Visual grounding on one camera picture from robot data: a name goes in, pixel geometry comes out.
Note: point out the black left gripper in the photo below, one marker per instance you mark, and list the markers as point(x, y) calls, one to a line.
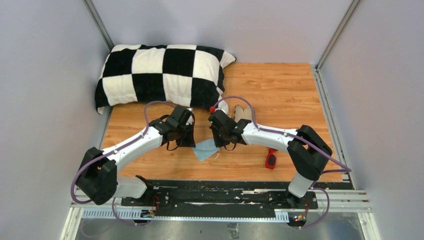
point(190, 142)

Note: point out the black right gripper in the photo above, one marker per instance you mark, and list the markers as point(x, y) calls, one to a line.
point(218, 143)

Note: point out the light blue cleaning cloth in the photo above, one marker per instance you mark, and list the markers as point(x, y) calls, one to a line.
point(205, 149)

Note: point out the beige plaid glasses case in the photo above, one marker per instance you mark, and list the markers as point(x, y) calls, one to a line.
point(242, 113)

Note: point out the red sunglasses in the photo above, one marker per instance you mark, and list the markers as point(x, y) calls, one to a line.
point(271, 159)

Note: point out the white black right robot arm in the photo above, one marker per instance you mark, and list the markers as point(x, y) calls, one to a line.
point(307, 150)

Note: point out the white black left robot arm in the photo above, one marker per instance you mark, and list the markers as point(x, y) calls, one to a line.
point(97, 179)

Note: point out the black and white checkered pillow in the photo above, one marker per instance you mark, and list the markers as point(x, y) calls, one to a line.
point(184, 74)

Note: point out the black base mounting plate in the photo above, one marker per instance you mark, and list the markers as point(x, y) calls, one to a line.
point(219, 199)

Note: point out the aluminium rail frame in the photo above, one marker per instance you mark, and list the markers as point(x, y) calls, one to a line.
point(343, 213)

